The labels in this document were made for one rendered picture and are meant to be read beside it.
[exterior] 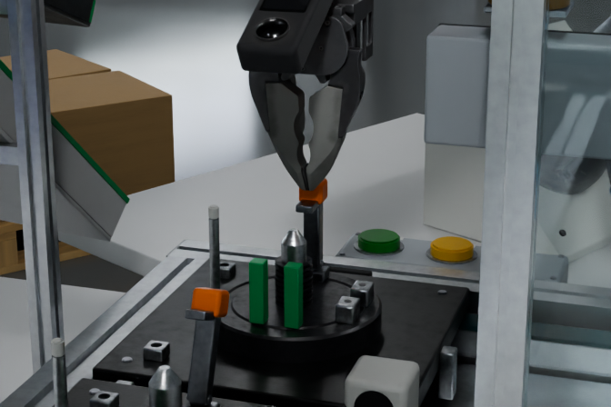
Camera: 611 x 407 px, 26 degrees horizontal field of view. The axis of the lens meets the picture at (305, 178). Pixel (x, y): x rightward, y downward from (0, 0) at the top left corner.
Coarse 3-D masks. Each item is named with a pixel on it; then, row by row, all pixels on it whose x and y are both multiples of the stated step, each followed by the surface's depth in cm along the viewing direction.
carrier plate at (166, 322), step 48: (192, 288) 113; (384, 288) 113; (432, 288) 113; (144, 336) 104; (192, 336) 104; (384, 336) 104; (432, 336) 104; (144, 384) 98; (240, 384) 96; (288, 384) 96; (336, 384) 96
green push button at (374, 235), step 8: (368, 232) 126; (376, 232) 126; (384, 232) 126; (392, 232) 126; (360, 240) 124; (368, 240) 124; (376, 240) 124; (384, 240) 124; (392, 240) 124; (360, 248) 125; (368, 248) 124; (376, 248) 123; (384, 248) 123; (392, 248) 124
